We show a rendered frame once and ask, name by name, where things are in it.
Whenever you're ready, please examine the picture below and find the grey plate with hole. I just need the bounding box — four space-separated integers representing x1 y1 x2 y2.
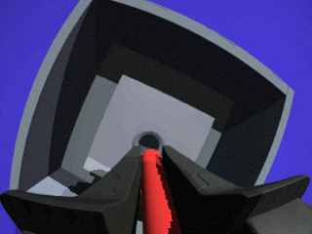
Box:
83 74 215 178

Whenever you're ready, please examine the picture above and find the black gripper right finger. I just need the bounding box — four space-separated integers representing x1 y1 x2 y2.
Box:
161 144 309 234

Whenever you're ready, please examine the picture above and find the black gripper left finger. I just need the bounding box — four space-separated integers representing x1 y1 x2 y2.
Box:
0 145 141 234

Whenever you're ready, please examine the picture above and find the red peg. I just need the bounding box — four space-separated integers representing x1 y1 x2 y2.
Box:
141 149 182 234

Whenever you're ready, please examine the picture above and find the dark grey open box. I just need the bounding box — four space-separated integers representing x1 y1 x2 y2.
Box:
9 0 295 198

